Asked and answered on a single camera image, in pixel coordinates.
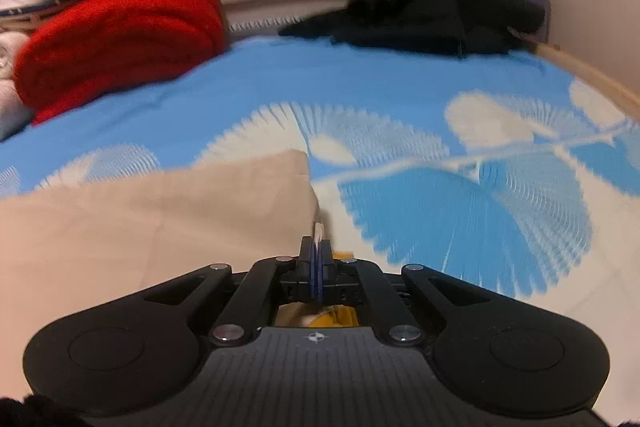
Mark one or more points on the red blanket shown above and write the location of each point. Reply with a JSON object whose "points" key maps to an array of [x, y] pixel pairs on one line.
{"points": [[125, 37]]}

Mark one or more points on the beige pants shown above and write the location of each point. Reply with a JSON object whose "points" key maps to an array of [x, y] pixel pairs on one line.
{"points": [[150, 232]]}

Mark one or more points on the striped mattress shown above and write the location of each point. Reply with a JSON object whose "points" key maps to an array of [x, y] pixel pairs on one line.
{"points": [[265, 23]]}

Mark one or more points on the dark fuzzy cloth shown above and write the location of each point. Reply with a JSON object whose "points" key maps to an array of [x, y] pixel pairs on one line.
{"points": [[35, 412]]}

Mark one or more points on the stack of white blankets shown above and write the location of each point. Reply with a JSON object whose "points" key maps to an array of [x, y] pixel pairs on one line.
{"points": [[9, 107]]}

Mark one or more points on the wooden bed frame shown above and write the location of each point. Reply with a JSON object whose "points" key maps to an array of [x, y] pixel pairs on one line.
{"points": [[590, 77]]}

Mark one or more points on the pile of black clothes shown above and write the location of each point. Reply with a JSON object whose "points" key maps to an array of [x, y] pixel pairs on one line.
{"points": [[425, 12]]}

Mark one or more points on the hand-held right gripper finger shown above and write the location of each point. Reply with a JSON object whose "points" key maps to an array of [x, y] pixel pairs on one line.
{"points": [[322, 269], [311, 269]]}

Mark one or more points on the blue white printed bed sheet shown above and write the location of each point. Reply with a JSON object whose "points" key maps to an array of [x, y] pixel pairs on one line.
{"points": [[400, 107]]}

